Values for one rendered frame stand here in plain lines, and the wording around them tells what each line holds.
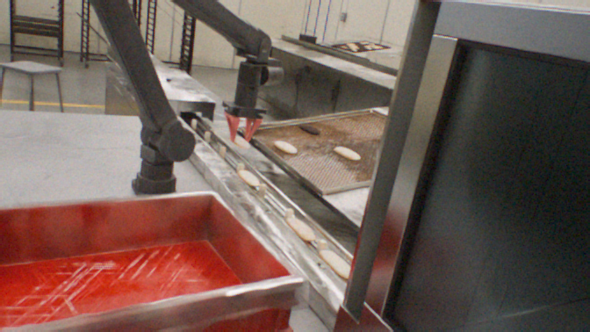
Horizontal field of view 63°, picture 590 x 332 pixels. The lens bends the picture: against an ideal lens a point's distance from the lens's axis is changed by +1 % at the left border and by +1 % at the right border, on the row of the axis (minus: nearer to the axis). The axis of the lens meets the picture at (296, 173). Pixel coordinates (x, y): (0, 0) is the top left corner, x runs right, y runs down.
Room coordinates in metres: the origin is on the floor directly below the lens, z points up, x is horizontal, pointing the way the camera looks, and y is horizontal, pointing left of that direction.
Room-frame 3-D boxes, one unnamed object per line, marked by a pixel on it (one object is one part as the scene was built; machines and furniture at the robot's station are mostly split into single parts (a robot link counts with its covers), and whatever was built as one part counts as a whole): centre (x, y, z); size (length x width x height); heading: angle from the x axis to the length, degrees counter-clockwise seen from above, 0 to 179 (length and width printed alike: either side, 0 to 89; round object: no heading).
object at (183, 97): (2.13, 0.72, 0.89); 1.25 x 0.18 x 0.09; 31
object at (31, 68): (3.85, 2.25, 0.23); 0.36 x 0.36 x 0.46; 77
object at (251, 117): (1.22, 0.16, 0.97); 0.07 x 0.07 x 0.09; 32
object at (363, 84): (5.41, -0.38, 0.51); 3.00 x 1.26 x 1.03; 31
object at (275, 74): (1.25, 0.14, 1.13); 0.11 x 0.09 x 0.12; 143
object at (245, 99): (1.21, 0.16, 1.04); 0.10 x 0.07 x 0.07; 122
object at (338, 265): (0.78, -0.10, 0.86); 0.10 x 0.04 x 0.01; 31
